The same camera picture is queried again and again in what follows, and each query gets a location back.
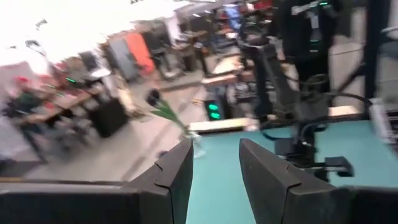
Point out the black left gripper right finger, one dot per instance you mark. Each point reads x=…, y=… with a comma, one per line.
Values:
x=273, y=193

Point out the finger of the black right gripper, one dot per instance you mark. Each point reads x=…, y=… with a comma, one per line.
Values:
x=284, y=147
x=339, y=166

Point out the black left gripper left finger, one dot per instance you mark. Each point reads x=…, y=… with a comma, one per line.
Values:
x=174, y=186

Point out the black artificial tulip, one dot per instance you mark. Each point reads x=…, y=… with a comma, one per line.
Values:
x=153, y=97
x=155, y=93

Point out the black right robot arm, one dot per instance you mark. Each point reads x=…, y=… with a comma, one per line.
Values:
x=304, y=46

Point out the clear diamond-cut glass vase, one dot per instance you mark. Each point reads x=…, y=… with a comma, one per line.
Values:
x=197, y=146

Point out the green table mat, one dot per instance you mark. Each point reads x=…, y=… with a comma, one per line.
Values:
x=217, y=174

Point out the black box green lights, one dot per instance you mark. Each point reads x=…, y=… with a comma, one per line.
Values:
x=213, y=111

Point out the black equipment case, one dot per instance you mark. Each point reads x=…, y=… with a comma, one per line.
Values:
x=107, y=118

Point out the orange fabric panel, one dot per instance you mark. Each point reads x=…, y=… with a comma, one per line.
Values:
x=140, y=53

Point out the black aluminium rig frame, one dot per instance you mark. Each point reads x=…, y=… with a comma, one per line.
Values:
x=373, y=46

